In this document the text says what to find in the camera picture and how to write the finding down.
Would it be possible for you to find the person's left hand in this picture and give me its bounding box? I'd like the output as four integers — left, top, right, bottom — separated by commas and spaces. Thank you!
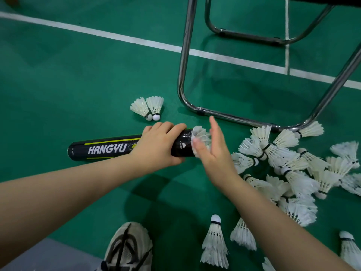
130, 121, 187, 174

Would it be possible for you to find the person's right hand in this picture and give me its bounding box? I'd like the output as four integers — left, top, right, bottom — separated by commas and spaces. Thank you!
191, 116, 241, 190

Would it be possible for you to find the white feather shuttlecock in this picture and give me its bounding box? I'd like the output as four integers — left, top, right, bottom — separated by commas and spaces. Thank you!
262, 257, 276, 271
338, 230, 361, 271
230, 217, 257, 251
191, 126, 212, 159
200, 214, 230, 270
130, 97, 154, 122
146, 95, 165, 122

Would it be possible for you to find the black shuttlecock tube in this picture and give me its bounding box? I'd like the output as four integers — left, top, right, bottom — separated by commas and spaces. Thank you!
67, 128, 198, 163

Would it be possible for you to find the person's right forearm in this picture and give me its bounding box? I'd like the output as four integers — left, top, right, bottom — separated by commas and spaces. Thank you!
213, 173, 357, 271

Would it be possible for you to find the person's left forearm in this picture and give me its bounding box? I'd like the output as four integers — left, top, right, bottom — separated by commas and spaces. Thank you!
0, 154, 142, 269

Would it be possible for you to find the pile of white shuttlecocks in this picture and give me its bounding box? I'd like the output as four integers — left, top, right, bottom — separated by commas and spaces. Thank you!
231, 121, 361, 228

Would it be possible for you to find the beige and black sneaker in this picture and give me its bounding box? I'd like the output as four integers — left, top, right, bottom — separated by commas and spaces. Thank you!
95, 221, 154, 271

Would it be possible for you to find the grey trouser leg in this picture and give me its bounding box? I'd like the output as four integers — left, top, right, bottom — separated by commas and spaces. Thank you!
0, 237, 104, 271

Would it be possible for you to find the chrome tubular chair frame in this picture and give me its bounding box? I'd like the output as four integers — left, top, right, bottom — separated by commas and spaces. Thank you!
177, 0, 361, 133

